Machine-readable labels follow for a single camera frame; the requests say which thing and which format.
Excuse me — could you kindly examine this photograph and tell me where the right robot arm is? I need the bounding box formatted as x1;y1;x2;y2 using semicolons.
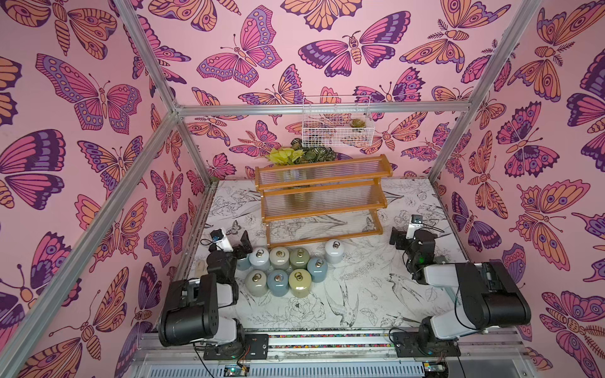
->
389;228;532;358

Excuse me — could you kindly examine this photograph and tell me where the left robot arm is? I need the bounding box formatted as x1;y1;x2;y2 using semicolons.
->
158;229;253;360

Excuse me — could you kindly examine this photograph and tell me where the cream canister shelf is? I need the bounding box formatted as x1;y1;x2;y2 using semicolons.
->
269;247;290;271

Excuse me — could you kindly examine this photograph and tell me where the green leafy plant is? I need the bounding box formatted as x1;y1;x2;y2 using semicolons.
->
266;138;337;166

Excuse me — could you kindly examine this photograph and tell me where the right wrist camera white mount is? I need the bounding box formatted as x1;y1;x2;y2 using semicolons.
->
406;214;424;239

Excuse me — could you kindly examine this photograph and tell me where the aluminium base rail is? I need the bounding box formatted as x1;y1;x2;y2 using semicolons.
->
126;329;539;377

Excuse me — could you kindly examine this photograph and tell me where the wooden tiered shelf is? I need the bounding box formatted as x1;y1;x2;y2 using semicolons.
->
255;154;393;247

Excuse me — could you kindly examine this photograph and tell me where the large light blue canister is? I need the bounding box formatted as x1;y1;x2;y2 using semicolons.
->
236;257;251;271

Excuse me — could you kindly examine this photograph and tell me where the yellow-green canister bottom shelf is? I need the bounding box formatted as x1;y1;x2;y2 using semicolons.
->
288;269;312;299

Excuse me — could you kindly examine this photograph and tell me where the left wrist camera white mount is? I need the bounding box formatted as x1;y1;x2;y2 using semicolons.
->
209;228;233;252

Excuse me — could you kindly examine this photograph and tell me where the small succulent in basket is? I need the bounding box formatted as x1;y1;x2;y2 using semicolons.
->
350;118;366;129

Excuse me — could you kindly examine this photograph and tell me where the white wire basket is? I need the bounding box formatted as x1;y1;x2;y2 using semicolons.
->
300;94;375;148

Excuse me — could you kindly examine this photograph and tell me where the blue canister bottom shelf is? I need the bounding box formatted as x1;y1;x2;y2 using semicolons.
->
307;257;328;283

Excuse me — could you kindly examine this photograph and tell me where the white canister bottom shelf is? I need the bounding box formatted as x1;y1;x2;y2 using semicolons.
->
325;239;346;265

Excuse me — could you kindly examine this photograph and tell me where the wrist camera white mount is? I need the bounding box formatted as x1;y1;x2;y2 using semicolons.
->
209;228;233;252
406;214;424;239

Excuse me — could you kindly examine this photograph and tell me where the green canister shelf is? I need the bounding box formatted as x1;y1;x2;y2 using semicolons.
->
289;247;310;269

